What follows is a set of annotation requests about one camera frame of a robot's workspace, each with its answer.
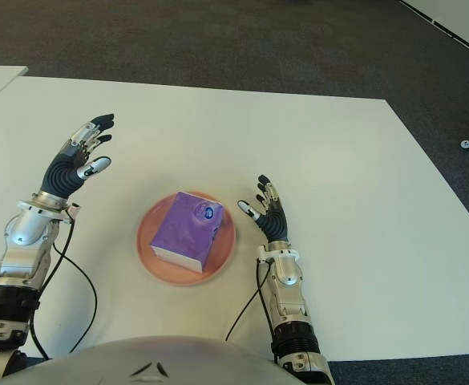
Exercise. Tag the purple tissue paper pack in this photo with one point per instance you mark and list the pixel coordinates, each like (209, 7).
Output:
(186, 228)

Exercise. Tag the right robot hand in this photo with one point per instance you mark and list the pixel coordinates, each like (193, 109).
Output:
(275, 224)

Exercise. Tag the pink round plate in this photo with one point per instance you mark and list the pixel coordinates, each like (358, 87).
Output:
(224, 250)

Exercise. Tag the white handheld controller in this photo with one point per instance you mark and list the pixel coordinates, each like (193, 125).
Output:
(466, 144)

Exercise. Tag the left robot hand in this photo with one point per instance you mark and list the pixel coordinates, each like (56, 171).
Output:
(61, 174)

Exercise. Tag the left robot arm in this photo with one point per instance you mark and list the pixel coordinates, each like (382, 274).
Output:
(25, 228)

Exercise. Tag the silver robot torso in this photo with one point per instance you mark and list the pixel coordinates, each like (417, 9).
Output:
(150, 361)

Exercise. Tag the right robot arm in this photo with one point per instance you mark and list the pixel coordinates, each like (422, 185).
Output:
(288, 272)

